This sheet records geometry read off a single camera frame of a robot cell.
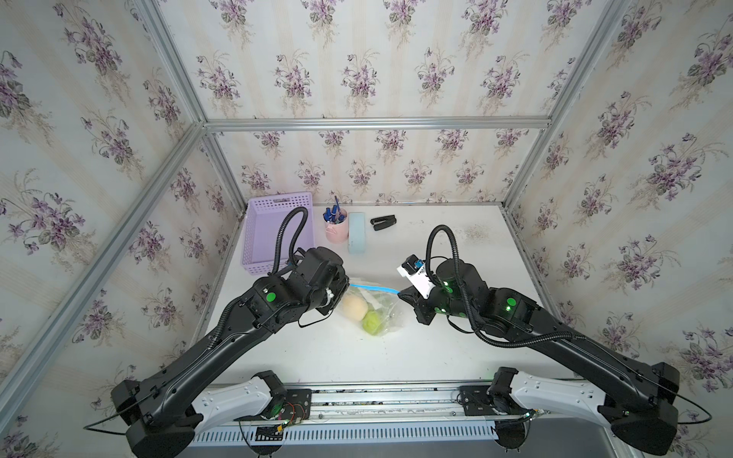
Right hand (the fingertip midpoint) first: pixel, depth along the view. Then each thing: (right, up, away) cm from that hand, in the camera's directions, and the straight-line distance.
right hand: (406, 294), depth 68 cm
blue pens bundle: (-22, +21, +36) cm, 47 cm away
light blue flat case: (-14, +11, +37) cm, 41 cm away
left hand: (-12, +3, 0) cm, 12 cm away
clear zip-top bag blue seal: (-7, -6, +11) cm, 14 cm away
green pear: (-8, -12, +13) cm, 20 cm away
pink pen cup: (-21, +15, +34) cm, 42 cm away
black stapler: (-3, +19, +44) cm, 48 cm away
